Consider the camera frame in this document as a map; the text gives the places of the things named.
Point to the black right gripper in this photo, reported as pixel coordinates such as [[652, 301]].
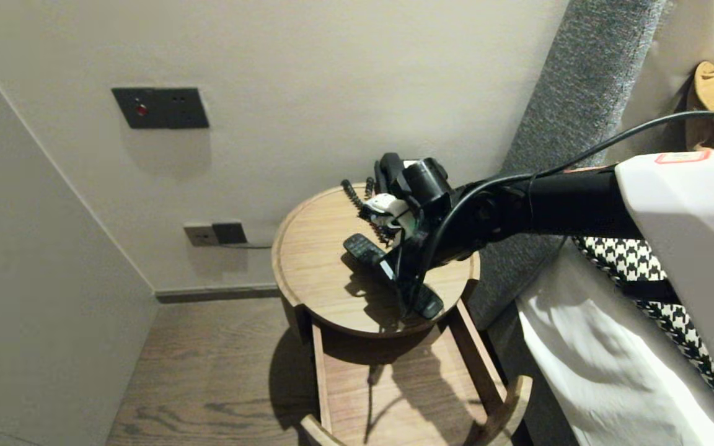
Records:
[[428, 186]]

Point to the black tv remote control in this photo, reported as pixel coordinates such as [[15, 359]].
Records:
[[363, 248]]

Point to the round wooden bedside table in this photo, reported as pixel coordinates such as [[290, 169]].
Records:
[[357, 396]]

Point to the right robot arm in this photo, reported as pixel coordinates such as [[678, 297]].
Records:
[[691, 248]]

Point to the black telephone handset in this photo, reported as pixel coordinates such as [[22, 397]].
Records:
[[389, 167]]

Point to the grey baseboard strip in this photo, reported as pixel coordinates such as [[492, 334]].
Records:
[[220, 293]]

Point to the black white houndstooth pillow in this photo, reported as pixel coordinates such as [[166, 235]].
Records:
[[623, 260]]

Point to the grey fabric headboard edge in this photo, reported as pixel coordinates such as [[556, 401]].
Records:
[[580, 80]]

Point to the beige padded headboard panel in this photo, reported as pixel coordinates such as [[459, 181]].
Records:
[[673, 62]]

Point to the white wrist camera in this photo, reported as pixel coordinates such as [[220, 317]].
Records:
[[385, 207]]

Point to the beige wall socket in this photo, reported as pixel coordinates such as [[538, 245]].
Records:
[[199, 236]]

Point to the dark wall switch panel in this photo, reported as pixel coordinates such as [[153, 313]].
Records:
[[165, 109]]

